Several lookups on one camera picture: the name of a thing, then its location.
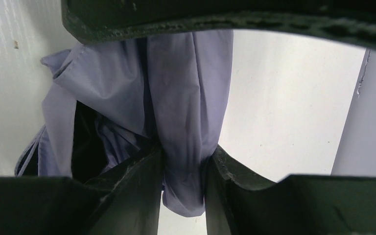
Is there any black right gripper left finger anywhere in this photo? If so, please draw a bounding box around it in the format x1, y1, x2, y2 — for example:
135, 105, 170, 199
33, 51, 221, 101
0, 145, 163, 235

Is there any purple folding umbrella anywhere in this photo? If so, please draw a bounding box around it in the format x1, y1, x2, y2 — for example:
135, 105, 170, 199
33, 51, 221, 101
15, 30, 234, 217

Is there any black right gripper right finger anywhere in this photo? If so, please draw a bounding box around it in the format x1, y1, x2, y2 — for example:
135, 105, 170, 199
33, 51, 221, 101
205, 147, 376, 235

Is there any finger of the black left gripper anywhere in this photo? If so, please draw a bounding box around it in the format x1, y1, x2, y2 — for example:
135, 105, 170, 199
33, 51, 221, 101
61, 0, 376, 50

